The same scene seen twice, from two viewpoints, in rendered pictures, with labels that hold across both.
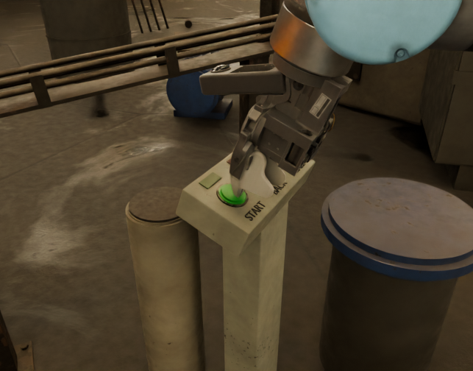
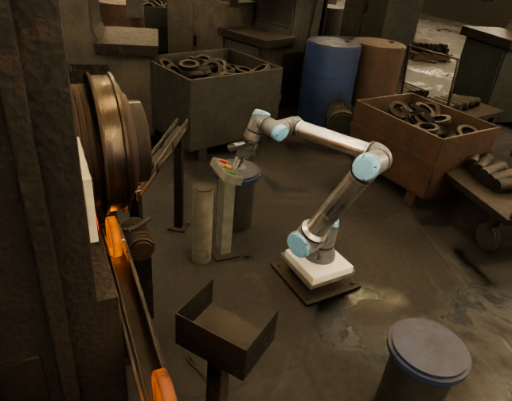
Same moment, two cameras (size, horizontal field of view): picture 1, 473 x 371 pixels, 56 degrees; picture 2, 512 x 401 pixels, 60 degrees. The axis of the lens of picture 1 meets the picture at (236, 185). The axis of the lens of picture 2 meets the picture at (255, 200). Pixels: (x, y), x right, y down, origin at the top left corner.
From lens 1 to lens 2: 2.16 m
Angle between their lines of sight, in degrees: 49
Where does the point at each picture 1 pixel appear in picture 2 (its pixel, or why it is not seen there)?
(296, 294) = not seen: hidden behind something
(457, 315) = not seen: hidden behind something
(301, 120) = (252, 150)
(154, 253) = (210, 200)
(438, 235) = (250, 170)
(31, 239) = not seen: hidden behind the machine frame
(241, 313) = (228, 208)
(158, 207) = (205, 187)
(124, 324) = (156, 258)
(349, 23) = (279, 138)
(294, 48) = (255, 138)
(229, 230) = (239, 180)
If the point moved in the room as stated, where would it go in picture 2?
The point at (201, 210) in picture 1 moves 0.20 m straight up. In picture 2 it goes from (232, 178) to (234, 145)
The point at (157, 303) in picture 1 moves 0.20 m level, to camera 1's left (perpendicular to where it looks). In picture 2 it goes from (209, 216) to (185, 231)
